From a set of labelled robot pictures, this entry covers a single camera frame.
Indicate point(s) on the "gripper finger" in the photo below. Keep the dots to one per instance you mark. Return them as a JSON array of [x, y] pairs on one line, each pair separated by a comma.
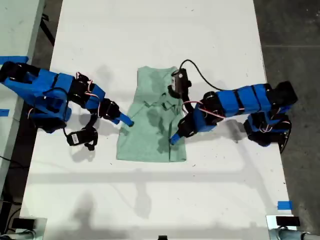
[[176, 140], [173, 138], [124, 122], [125, 118]]

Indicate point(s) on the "pale green T-shirt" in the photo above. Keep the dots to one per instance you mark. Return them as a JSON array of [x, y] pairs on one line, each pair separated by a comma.
[[145, 142]]

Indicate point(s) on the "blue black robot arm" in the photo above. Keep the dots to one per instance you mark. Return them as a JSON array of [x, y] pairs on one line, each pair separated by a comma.
[[245, 100], [45, 85]]

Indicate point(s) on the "small black box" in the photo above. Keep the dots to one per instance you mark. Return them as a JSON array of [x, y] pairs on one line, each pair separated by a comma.
[[23, 223], [287, 221], [163, 237]]

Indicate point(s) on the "black table strut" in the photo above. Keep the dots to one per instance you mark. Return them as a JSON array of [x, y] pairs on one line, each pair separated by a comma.
[[47, 28]]

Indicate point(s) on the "blue tape strip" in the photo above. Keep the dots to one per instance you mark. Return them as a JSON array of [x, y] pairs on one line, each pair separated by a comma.
[[285, 205], [15, 58], [3, 112]]

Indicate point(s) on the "pale side table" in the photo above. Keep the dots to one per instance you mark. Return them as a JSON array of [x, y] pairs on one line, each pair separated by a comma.
[[15, 25]]

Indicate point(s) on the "silver metal plate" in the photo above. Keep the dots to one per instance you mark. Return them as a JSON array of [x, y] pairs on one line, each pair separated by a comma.
[[41, 228], [271, 226]]

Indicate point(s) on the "grey metal pipe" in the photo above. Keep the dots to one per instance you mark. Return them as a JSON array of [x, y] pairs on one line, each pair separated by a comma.
[[297, 235], [17, 235]]

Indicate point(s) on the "black camera stalk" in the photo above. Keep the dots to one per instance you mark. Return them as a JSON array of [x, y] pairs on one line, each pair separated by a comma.
[[92, 122], [188, 105]]

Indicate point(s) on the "black camera box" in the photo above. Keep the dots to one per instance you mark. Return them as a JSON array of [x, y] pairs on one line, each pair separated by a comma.
[[180, 82], [80, 138]]

